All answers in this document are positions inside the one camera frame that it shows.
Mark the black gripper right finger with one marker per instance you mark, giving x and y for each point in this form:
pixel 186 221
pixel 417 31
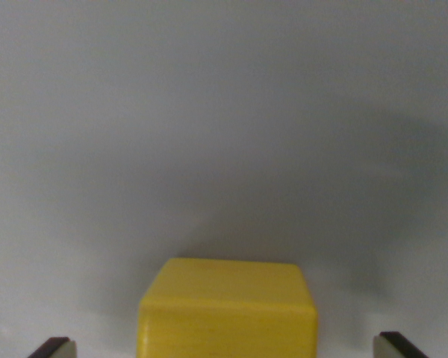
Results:
pixel 394 347

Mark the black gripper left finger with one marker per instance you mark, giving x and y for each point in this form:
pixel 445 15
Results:
pixel 56 348

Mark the yellow wooden cube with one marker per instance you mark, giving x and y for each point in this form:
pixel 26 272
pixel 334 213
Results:
pixel 227 317

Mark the grey plastic bin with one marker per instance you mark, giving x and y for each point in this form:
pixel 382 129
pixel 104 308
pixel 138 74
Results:
pixel 171 112

